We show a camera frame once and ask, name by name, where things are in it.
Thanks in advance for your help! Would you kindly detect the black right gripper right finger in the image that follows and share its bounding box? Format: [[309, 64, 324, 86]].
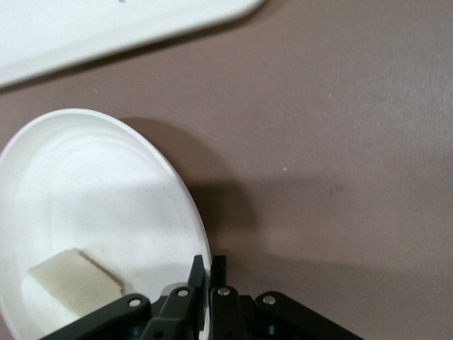
[[208, 254, 366, 340]]

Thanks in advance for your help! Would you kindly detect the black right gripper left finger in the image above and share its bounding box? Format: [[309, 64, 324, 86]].
[[38, 254, 208, 340]]

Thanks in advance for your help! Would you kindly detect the small white bun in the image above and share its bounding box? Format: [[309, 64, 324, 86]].
[[20, 248, 138, 329]]

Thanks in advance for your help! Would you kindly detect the round cream plate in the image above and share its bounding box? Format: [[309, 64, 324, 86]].
[[0, 108, 214, 340]]

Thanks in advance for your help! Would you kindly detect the cream rabbit print tray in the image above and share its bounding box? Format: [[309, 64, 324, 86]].
[[0, 0, 267, 92]]

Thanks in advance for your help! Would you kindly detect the brown table mat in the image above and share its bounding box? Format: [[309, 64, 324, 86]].
[[0, 0, 453, 340]]

